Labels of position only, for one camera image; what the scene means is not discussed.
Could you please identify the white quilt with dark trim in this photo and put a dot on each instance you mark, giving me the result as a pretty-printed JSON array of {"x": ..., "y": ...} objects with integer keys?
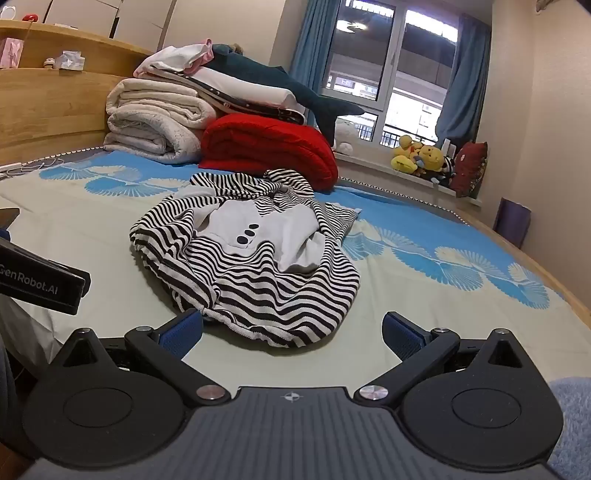
[{"x": 244, "y": 90}]

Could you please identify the white fluffy folded blanket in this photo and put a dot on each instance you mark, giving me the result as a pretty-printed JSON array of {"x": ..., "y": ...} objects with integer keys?
[{"x": 152, "y": 115}]

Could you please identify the yellow plush toy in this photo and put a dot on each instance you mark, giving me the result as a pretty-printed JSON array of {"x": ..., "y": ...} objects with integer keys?
[
  {"x": 404, "y": 154},
  {"x": 431, "y": 159}
]

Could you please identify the wooden headboard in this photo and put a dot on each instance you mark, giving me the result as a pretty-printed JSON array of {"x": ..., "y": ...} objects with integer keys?
[{"x": 51, "y": 106}]

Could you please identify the striped plush toy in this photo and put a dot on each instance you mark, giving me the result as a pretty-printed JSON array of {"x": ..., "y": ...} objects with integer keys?
[{"x": 445, "y": 170}]

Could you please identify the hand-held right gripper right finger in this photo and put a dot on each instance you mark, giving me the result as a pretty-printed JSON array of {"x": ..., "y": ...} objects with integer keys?
[{"x": 402, "y": 334}]

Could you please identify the white window sill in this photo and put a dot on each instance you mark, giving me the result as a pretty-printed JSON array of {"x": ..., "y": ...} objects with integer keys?
[{"x": 378, "y": 173}]

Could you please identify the dark red pillow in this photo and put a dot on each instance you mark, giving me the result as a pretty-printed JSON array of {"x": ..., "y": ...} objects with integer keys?
[{"x": 471, "y": 168}]

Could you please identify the blue curtain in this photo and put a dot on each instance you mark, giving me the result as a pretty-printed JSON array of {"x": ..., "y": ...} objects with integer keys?
[
  {"x": 466, "y": 78},
  {"x": 314, "y": 46}
]

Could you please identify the purple board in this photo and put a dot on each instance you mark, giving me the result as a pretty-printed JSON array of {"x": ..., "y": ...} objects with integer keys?
[{"x": 512, "y": 221}]

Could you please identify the light blue fluffy cloth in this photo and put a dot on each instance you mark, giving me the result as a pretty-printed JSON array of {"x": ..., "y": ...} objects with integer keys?
[{"x": 575, "y": 429}]

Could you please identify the wooden bed frame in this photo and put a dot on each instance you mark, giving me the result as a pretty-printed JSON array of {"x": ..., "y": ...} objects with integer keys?
[{"x": 545, "y": 277}]

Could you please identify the white pink folded cloth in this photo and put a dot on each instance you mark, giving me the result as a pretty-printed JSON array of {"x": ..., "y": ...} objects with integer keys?
[{"x": 173, "y": 57}]

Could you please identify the teal shark plush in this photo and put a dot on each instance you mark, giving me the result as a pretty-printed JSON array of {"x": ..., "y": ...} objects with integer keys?
[{"x": 286, "y": 81}]

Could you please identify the tissue box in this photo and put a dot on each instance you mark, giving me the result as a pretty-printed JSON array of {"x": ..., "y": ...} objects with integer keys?
[{"x": 71, "y": 60}]

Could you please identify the white wardrobe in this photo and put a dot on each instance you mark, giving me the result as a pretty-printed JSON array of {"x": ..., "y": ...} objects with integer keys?
[{"x": 194, "y": 23}]

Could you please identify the white plush toy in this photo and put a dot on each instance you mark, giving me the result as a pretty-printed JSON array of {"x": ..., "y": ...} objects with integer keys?
[{"x": 345, "y": 137}]

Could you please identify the pink gift bag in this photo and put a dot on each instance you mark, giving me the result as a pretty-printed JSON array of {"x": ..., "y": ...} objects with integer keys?
[{"x": 10, "y": 53}]

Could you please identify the window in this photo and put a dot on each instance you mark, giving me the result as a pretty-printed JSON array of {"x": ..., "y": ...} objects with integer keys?
[{"x": 397, "y": 74}]

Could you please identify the black white striped garment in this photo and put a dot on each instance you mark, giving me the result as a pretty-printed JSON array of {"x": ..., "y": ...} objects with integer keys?
[{"x": 258, "y": 277}]

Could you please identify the red folded blanket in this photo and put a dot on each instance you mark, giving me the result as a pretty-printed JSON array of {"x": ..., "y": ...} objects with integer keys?
[{"x": 272, "y": 147}]

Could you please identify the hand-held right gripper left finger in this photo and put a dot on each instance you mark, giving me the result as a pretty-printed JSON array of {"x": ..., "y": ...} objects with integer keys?
[{"x": 182, "y": 333}]

